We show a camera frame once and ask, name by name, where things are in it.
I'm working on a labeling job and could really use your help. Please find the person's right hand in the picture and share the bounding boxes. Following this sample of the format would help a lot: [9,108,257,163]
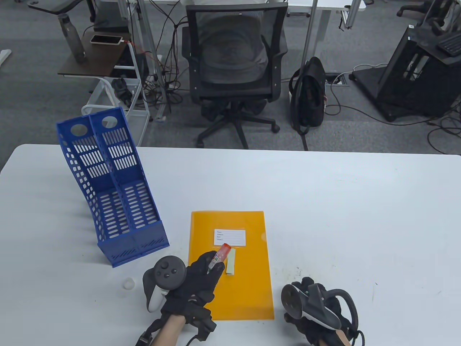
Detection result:
[285,277,352,343]

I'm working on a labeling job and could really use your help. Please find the person's left hand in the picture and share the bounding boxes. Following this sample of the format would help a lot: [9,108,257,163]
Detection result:
[160,250,225,341]

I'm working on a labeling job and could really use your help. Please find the translucent glue stick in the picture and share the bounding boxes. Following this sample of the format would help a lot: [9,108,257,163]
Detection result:
[207,243,232,274]

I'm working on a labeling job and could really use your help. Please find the orange L-shaped folder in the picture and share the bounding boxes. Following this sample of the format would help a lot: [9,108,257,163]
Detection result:
[188,211,275,320]

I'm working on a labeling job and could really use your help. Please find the person's right forearm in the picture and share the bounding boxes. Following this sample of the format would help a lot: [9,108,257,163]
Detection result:
[317,330,352,346]

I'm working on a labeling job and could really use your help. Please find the person's left forearm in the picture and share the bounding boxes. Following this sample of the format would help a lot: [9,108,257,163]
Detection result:
[149,314,186,346]

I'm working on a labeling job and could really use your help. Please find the black left hand controller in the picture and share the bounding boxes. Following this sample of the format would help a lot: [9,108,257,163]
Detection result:
[143,256,187,312]

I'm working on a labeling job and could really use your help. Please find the black hand controller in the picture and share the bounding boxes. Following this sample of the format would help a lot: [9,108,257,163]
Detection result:
[143,256,187,312]
[281,283,359,341]

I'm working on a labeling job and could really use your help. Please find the black right hand controller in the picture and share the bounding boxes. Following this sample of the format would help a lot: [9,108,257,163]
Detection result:
[281,283,359,341]

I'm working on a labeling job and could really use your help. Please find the white lined label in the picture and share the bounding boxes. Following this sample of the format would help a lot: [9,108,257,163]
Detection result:
[214,229,246,247]

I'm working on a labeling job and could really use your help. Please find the blue plastic file rack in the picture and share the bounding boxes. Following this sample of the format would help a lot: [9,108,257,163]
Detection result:
[56,107,170,268]

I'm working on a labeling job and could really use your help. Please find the black backpack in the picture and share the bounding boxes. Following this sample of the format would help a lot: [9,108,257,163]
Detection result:
[289,57,327,151]

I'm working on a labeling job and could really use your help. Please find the silver desk leg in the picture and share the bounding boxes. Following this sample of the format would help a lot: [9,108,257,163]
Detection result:
[139,0,170,121]

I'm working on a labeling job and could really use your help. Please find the black mesh office chair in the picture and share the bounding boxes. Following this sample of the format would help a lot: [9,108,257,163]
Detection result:
[181,3,288,149]

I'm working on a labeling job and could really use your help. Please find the brown side table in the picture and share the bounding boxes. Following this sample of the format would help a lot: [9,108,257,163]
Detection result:
[58,27,132,77]

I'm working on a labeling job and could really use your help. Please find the metal floor outlet box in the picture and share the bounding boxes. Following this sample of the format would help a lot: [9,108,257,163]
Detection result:
[325,72,349,87]

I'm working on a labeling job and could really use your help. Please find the white smartphone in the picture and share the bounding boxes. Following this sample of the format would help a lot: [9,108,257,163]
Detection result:
[90,35,123,46]

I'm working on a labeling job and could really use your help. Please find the black equipment stand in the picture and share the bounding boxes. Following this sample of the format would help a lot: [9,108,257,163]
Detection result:
[351,25,461,122]

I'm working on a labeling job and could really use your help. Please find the dark grey water bottle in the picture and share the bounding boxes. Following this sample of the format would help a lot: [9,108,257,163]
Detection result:
[58,14,88,64]

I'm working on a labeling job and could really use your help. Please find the silver metal pole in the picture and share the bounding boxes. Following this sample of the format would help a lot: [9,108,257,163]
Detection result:
[302,0,317,69]

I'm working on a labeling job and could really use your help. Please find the white desk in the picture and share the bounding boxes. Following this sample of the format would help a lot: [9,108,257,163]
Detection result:
[281,0,366,29]

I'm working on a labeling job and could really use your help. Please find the dark grey desk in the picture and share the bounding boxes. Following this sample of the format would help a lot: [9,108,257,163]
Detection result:
[28,0,98,15]

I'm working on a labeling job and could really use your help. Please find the black keyboard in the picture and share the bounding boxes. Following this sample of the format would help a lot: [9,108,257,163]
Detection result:
[437,34,461,56]

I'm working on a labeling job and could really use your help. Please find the black swivel chair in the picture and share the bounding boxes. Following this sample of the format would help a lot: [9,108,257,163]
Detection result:
[396,0,461,35]

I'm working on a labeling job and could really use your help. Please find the white wire cart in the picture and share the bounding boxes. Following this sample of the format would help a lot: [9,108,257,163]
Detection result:
[81,43,151,146]

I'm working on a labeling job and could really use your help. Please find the red charging cable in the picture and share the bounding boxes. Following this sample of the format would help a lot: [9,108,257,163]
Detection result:
[122,41,162,67]

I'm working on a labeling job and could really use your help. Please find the black cable bundle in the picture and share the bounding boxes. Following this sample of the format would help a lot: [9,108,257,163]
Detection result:
[142,0,189,108]

